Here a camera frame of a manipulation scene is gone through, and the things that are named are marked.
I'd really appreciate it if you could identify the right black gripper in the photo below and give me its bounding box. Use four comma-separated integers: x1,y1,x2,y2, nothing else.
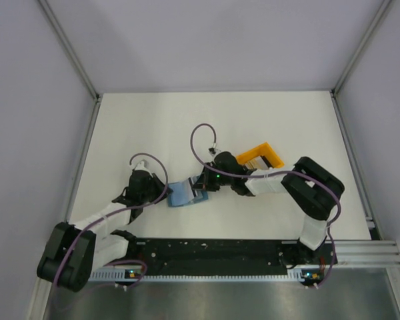
193,162,234,192

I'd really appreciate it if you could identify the blue leather card holder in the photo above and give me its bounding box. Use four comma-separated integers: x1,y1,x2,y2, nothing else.
167,178,209,207

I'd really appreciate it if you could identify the white credit card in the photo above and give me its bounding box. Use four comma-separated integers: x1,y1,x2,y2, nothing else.
189,175,203,201

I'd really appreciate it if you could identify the orange plastic card stand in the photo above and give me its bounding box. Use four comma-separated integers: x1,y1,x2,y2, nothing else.
236,142,285,169

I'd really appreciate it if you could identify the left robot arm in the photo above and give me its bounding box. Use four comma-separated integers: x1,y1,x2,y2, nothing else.
37,169,173,292

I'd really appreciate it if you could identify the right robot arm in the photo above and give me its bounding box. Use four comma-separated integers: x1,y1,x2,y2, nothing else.
191,148,345,264

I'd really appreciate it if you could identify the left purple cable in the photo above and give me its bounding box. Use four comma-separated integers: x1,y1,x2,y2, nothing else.
51,153,171,311

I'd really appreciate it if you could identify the purple cable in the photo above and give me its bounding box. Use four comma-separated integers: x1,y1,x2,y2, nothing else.
51,153,171,311
190,123,341,289

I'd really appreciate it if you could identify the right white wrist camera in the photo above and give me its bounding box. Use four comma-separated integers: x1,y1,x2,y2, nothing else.
208,143,222,157

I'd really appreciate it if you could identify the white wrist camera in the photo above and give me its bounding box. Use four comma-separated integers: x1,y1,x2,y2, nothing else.
129,159,151,174
208,143,222,157

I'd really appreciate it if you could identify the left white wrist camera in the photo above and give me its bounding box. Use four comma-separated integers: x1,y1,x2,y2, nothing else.
129,159,151,174

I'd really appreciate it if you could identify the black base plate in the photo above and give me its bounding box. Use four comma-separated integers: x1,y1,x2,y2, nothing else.
121,238,334,276

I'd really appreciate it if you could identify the grey cable duct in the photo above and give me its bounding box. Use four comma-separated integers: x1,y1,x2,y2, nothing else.
88,268,305,283

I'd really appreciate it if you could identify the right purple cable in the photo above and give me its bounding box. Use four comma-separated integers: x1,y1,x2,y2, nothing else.
190,123,341,289

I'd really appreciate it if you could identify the aluminium frame rail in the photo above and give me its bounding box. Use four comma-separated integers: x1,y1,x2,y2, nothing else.
39,241,400,267

